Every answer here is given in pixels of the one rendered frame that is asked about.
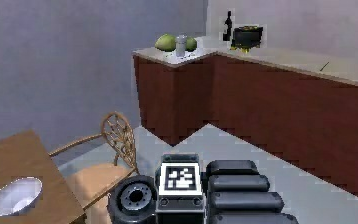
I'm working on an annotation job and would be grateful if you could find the tan wicker chair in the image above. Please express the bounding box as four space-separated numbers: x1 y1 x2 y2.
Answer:
48 111 141 224

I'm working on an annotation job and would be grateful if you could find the black pot with gold trim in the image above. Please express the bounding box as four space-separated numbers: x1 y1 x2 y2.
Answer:
230 24 264 54

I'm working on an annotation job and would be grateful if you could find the black bottle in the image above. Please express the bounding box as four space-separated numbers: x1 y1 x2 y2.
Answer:
222 10 234 42

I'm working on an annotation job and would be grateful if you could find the silver metal bowl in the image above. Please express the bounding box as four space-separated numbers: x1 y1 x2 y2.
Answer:
0 176 44 218

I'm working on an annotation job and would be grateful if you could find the small green round fruit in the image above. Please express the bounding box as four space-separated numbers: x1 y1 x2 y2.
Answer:
185 36 198 53

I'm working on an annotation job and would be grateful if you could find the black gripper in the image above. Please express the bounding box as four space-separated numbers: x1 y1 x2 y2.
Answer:
107 175 159 224

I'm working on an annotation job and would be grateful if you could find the brown wooden table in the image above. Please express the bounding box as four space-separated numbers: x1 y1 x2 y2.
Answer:
0 129 87 224

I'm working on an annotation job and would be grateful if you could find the large green round fruit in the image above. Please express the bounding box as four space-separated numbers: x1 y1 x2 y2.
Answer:
154 33 178 53

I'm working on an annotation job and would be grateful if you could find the grey metal shaker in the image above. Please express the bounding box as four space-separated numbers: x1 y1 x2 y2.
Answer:
175 34 188 58

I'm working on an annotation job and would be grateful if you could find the red-brown kitchen counter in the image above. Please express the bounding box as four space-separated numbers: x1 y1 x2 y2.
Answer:
132 35 358 203

